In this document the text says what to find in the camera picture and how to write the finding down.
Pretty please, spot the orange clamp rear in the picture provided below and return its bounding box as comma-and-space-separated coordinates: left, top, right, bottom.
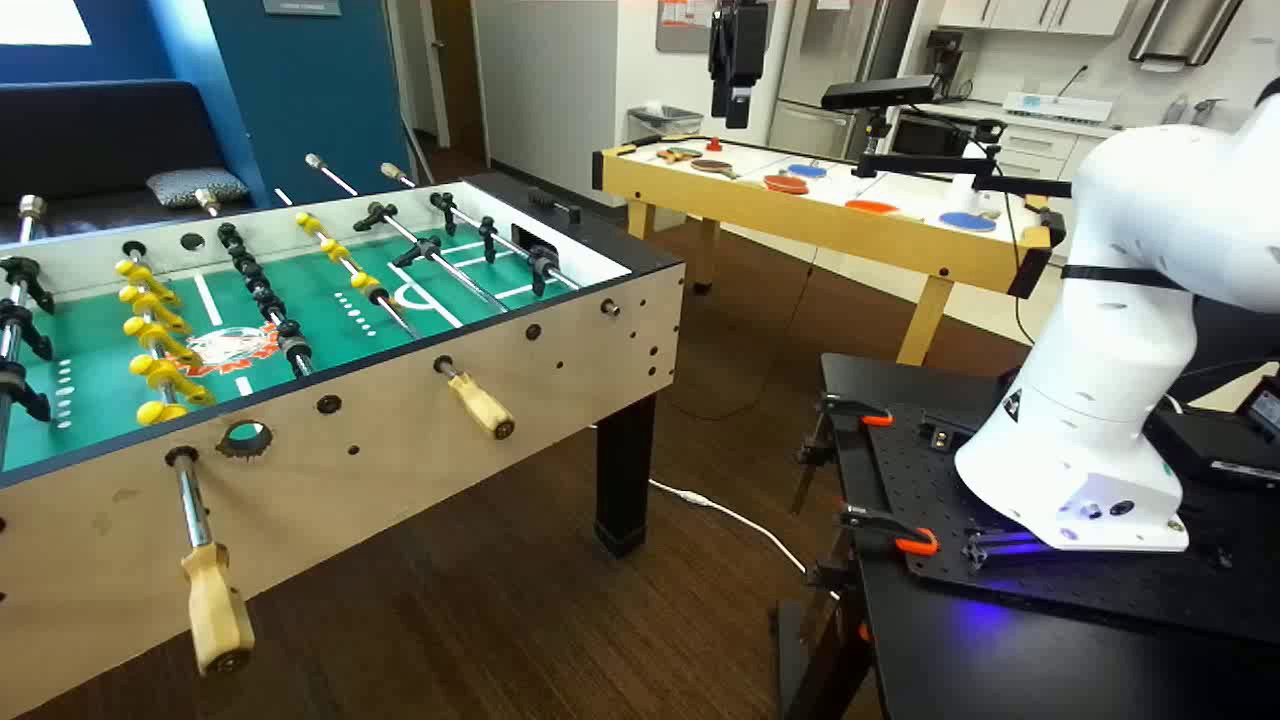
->
811, 401, 896, 431

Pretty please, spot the black player rod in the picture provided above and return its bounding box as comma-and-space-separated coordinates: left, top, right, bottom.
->
0, 256, 55, 420
299, 148, 512, 318
192, 189, 311, 380

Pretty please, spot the green ball entry cup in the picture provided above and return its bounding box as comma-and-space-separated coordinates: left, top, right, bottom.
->
219, 420, 271, 456

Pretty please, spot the foosball table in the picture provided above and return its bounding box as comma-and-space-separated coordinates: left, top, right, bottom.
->
0, 175, 682, 712

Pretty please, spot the yellow air hockey table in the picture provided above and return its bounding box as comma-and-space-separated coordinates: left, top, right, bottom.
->
593, 135, 1053, 366

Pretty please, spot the orange clamp front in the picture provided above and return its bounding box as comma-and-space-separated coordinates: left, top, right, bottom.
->
841, 506, 939, 562

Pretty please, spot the white floor cable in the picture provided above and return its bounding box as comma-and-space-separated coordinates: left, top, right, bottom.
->
649, 477, 811, 579

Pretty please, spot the black player rod centre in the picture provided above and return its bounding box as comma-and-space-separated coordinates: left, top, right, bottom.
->
192, 189, 311, 380

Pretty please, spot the black goalie rod far right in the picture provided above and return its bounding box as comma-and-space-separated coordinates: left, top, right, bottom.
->
381, 161, 581, 298

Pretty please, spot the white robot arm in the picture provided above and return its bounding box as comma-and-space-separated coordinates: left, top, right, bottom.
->
951, 88, 1280, 552

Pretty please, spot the black jacket hanging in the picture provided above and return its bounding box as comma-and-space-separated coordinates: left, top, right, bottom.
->
706, 0, 767, 127

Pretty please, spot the grey cushion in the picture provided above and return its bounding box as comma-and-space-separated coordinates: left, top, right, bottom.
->
149, 169, 246, 209

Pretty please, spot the black player rod far left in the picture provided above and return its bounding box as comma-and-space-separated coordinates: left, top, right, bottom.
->
0, 256, 55, 420

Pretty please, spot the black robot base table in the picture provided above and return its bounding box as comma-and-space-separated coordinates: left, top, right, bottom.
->
782, 352, 1280, 720

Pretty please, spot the orange clamp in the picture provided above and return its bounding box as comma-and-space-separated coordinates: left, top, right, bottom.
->
811, 401, 896, 431
841, 506, 939, 562

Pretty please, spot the dark sofa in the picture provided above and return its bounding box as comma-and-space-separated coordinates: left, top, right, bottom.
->
0, 79, 237, 236

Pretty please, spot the rod with five yellow players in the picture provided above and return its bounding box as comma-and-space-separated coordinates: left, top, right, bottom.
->
114, 242, 254, 677

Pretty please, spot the black player rod right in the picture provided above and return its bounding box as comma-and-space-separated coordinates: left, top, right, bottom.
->
299, 148, 512, 318

